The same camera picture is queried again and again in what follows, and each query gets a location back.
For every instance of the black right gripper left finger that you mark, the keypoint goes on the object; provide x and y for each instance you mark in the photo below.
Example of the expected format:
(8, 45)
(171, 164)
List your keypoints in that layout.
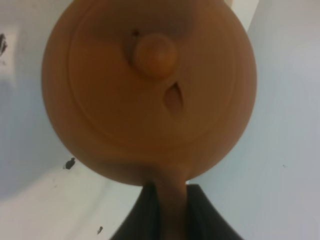
(144, 221)

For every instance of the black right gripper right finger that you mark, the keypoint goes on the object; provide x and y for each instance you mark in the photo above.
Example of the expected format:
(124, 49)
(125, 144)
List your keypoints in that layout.
(203, 221)

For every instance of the brown clay teapot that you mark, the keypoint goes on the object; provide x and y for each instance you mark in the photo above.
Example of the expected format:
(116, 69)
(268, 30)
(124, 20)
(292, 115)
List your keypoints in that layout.
(149, 90)

